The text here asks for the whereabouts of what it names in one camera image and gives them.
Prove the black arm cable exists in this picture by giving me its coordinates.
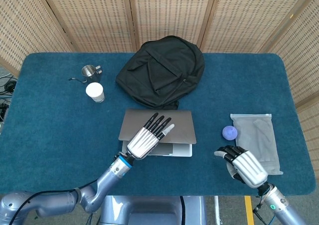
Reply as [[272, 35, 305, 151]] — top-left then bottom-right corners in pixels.
[[23, 188, 80, 211], [252, 202, 276, 225]]

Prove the purple ball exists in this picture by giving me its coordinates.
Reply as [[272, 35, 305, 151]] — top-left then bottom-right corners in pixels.
[[221, 125, 238, 141]]

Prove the steel gooseneck pitcher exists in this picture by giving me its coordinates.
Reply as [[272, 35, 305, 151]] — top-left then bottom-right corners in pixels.
[[68, 64, 103, 84]]

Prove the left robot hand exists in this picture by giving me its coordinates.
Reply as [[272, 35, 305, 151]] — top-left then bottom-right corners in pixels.
[[126, 112, 175, 160]]

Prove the black backpack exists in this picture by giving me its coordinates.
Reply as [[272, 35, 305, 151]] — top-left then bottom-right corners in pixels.
[[115, 35, 205, 110]]

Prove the woven folding screen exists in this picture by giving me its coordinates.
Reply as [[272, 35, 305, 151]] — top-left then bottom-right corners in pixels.
[[0, 0, 319, 181]]

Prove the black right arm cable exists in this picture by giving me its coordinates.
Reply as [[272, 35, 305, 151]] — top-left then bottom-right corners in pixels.
[[252, 202, 276, 225]]

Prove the blue carpet table cover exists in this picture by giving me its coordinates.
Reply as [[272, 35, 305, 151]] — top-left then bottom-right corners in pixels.
[[0, 52, 317, 197]]

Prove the silver laptop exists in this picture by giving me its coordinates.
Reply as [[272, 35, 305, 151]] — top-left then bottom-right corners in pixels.
[[118, 109, 197, 158]]

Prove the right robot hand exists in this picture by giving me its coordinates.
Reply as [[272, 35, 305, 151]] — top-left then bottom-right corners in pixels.
[[214, 145, 269, 189]]

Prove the white paper cup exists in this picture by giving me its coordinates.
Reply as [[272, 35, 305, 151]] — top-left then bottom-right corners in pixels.
[[85, 82, 106, 103]]

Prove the clear zip bag grey cloth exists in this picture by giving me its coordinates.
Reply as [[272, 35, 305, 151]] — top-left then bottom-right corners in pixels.
[[229, 113, 284, 178]]

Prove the grey robot torso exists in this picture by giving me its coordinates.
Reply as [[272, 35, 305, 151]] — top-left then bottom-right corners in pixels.
[[99, 195, 207, 225]]

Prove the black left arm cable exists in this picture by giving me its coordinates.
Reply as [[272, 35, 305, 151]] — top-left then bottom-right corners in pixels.
[[23, 188, 80, 211]]

